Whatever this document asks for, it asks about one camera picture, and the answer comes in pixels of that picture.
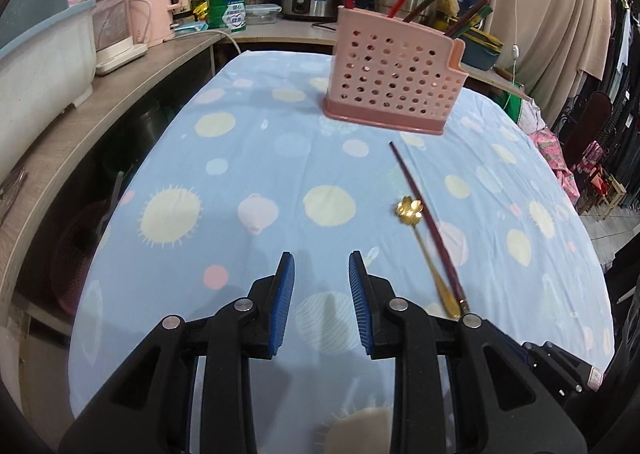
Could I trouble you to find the pink perforated utensil holder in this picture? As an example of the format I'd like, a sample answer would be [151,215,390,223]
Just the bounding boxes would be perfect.
[321,6,468,136]

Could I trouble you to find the white cable with switch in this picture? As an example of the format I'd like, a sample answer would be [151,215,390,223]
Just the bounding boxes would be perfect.
[502,0,523,85]

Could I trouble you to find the gold flower-shaped spoon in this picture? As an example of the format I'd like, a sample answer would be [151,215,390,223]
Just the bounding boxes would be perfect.
[396,197,462,321]

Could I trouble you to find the hanging clothes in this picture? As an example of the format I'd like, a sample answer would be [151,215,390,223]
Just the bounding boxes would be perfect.
[600,0,640,195]

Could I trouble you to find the blue spotted tablecloth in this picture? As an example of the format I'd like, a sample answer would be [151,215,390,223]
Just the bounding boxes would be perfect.
[67,50,616,454]

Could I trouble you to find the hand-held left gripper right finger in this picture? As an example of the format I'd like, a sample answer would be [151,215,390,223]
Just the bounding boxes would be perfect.
[348,250,588,454]

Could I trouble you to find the dark maroon chopstick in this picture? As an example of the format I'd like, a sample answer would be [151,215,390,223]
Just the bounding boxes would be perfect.
[389,141,473,320]
[444,0,488,38]

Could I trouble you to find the green bag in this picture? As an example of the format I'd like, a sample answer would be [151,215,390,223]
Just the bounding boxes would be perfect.
[502,84,523,122]

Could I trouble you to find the metal tongs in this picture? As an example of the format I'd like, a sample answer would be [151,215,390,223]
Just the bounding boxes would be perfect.
[0,167,28,225]

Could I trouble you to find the white plastic tub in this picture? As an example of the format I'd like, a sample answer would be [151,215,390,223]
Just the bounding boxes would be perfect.
[0,0,98,180]

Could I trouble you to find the grey-blue plastic board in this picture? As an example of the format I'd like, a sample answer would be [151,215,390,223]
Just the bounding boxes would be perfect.
[0,0,68,52]

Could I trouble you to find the green chopstick with gold band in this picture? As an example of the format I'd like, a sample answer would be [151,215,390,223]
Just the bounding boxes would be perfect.
[452,6,493,39]
[460,4,495,35]

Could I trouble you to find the beige curtain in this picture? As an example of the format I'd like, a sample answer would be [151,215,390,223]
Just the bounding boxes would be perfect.
[450,0,613,130]

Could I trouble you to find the white countertop appliance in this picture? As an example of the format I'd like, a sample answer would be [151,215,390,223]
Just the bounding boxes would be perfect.
[92,0,149,76]

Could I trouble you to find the blue tissue pack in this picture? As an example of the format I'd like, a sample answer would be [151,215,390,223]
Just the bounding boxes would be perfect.
[172,20,208,38]

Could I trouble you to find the stacked blue dishes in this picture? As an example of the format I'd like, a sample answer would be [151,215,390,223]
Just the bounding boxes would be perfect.
[462,27,506,71]

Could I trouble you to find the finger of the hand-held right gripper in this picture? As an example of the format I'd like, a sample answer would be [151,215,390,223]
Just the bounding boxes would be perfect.
[522,341,586,405]

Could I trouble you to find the clear food container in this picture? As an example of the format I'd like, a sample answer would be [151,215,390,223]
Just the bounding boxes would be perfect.
[245,2,279,25]

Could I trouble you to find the pink patterned cloth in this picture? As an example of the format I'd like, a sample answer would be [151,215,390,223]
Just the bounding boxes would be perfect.
[520,104,581,205]

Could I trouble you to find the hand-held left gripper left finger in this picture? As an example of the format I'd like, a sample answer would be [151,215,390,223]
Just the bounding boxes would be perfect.
[57,250,296,454]

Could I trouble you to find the small wooden stool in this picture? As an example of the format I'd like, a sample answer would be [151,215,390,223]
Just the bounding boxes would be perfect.
[595,174,626,220]

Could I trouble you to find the black metal chair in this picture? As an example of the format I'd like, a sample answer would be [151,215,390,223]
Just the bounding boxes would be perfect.
[557,90,613,175]

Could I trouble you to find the pink electric kettle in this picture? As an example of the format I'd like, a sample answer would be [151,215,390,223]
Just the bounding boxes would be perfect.
[125,0,191,46]

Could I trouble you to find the green packet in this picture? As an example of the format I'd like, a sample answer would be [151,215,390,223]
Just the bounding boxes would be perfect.
[206,0,249,31]

